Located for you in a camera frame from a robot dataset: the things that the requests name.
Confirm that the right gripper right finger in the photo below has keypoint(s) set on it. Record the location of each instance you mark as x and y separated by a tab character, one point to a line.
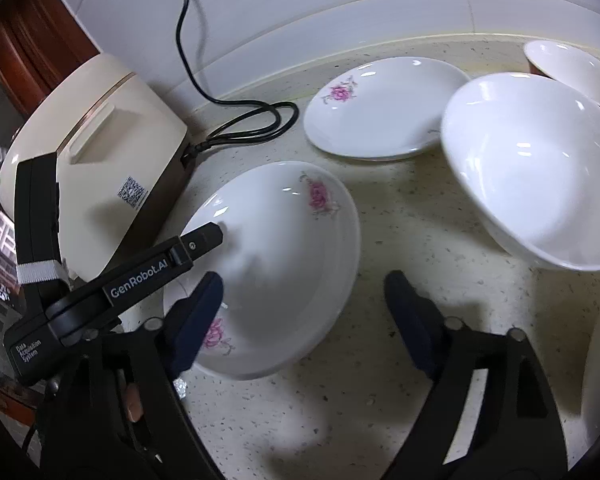
518	433

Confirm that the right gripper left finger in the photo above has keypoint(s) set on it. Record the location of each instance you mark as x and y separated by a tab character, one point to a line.
116	413

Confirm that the large floral plate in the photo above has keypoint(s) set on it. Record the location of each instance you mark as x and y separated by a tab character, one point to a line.
288	261

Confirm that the large white bowl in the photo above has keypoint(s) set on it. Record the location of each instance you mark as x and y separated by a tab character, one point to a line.
526	151

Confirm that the white rice cooker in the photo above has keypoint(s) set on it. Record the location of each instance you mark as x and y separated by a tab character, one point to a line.
119	154

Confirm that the red banded white bowl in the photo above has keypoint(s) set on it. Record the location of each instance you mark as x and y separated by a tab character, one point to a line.
566	64

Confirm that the red wooden door frame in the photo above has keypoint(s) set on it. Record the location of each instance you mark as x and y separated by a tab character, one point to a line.
41	44

